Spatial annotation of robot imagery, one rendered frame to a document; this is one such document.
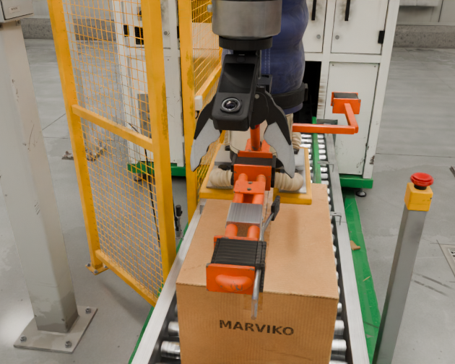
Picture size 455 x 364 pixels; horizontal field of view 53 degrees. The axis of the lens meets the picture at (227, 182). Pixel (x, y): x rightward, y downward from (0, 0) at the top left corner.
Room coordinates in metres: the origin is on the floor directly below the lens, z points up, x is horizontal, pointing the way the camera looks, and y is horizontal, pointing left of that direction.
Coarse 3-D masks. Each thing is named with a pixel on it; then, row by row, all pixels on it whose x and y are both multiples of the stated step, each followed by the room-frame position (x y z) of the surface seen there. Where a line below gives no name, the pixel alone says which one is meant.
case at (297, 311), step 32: (320, 192) 1.36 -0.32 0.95; (224, 224) 1.16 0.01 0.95; (288, 224) 1.16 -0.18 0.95; (320, 224) 1.16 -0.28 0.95; (192, 256) 0.99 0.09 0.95; (288, 256) 0.99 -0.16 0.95; (320, 256) 0.99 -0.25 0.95; (192, 288) 0.88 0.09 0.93; (288, 288) 0.86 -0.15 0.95; (320, 288) 0.86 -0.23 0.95; (192, 320) 0.88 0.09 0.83; (224, 320) 0.87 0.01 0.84; (256, 320) 0.86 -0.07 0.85; (288, 320) 0.85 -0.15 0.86; (320, 320) 0.84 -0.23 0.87; (192, 352) 0.88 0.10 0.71; (224, 352) 0.87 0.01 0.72; (256, 352) 0.86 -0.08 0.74; (288, 352) 0.85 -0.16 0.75; (320, 352) 0.83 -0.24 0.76
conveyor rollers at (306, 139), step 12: (300, 144) 2.77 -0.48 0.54; (312, 156) 2.58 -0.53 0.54; (324, 156) 2.58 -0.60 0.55; (312, 168) 2.40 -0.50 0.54; (324, 168) 2.40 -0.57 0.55; (312, 180) 2.24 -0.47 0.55; (324, 180) 2.30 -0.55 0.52; (336, 264) 1.50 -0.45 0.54; (336, 324) 1.15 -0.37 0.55; (168, 348) 1.05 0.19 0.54; (336, 348) 1.06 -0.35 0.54; (336, 360) 1.00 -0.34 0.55
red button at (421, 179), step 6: (414, 174) 1.31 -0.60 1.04; (420, 174) 1.31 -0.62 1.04; (426, 174) 1.31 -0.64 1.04; (414, 180) 1.28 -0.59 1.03; (420, 180) 1.27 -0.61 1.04; (426, 180) 1.27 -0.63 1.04; (432, 180) 1.28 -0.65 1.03; (414, 186) 1.30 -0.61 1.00; (420, 186) 1.28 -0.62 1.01; (426, 186) 1.28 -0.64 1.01
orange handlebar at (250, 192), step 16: (352, 112) 1.31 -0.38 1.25; (304, 128) 1.19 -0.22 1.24; (320, 128) 1.19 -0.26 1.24; (336, 128) 1.18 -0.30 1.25; (352, 128) 1.18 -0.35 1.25; (240, 176) 0.88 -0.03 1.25; (240, 192) 0.80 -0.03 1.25; (256, 192) 0.80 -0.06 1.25; (224, 288) 0.53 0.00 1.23; (240, 288) 0.52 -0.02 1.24
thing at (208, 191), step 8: (224, 144) 1.34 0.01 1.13; (216, 152) 1.28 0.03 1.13; (224, 168) 1.11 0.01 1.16; (208, 176) 1.12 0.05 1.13; (208, 184) 1.06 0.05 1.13; (200, 192) 1.03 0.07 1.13; (208, 192) 1.03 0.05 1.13; (216, 192) 1.03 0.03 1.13; (224, 192) 1.03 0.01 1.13; (232, 192) 1.03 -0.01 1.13
